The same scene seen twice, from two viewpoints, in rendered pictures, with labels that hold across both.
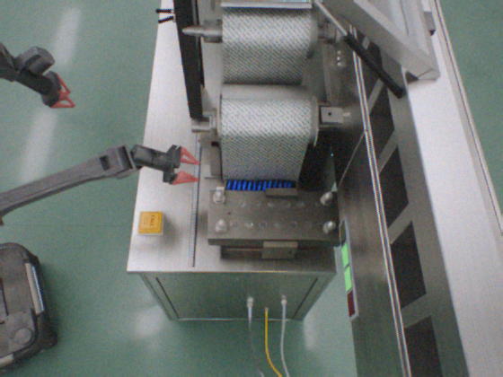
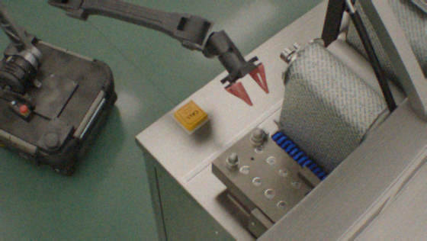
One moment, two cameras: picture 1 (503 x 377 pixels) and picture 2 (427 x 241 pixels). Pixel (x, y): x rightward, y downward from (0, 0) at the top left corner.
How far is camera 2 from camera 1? 0.49 m
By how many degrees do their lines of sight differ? 25
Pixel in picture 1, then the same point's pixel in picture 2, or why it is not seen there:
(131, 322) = (133, 217)
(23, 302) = (74, 119)
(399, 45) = (397, 57)
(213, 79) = not seen: hidden behind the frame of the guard
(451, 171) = (350, 191)
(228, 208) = (255, 154)
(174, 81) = not seen: hidden behind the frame
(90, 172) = (165, 23)
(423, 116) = (383, 137)
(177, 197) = (233, 116)
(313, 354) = not seen: outside the picture
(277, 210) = (294, 193)
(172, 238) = (194, 144)
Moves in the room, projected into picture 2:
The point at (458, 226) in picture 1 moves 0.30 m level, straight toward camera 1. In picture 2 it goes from (301, 229) to (82, 189)
